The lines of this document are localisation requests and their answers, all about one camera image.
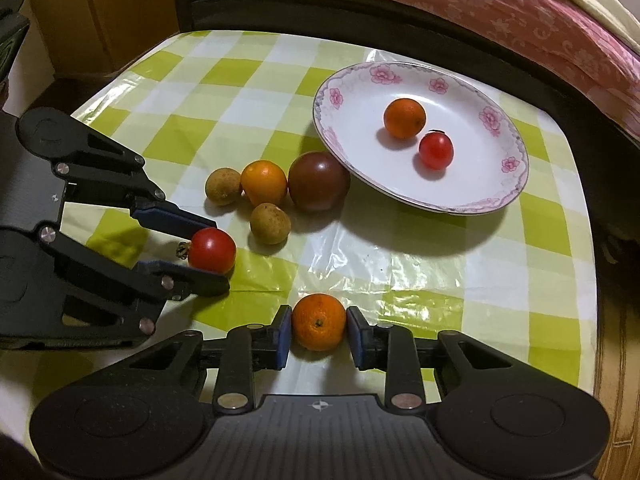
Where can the pink floral quilt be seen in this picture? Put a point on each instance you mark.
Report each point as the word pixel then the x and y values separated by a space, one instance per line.
pixel 561 37

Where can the dark purple tomato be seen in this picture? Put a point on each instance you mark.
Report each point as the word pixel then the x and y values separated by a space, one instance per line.
pixel 317 182

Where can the red cherry tomato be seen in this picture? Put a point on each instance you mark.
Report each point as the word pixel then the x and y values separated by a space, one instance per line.
pixel 210 249
pixel 436 150

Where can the green checkered tablecloth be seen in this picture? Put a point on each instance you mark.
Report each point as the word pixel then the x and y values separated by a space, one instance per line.
pixel 522 279

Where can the white floral plate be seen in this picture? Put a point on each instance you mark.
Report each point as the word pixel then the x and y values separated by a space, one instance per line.
pixel 490 166

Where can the wooden cabinet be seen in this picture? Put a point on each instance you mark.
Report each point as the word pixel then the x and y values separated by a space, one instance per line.
pixel 94 38

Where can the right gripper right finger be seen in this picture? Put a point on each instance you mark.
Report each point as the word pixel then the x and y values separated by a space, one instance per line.
pixel 392 350

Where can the dark bed frame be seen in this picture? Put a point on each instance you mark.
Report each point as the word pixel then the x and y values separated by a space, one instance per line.
pixel 607 159

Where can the red cherry tomato in plate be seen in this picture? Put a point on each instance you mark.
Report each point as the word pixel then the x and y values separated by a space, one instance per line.
pixel 436 150

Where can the orange tangerine in plate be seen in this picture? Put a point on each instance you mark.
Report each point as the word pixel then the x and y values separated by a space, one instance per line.
pixel 404 118

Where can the brown longan fruit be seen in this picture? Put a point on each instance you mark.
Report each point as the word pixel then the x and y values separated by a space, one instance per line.
pixel 269 224
pixel 223 186

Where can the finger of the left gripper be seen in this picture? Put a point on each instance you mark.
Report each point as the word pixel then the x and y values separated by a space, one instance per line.
pixel 195 282
pixel 165 217

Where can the small orange tangerine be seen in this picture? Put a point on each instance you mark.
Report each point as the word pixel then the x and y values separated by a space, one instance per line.
pixel 318 322

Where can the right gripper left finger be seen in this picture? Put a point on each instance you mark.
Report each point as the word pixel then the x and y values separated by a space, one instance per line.
pixel 245 350

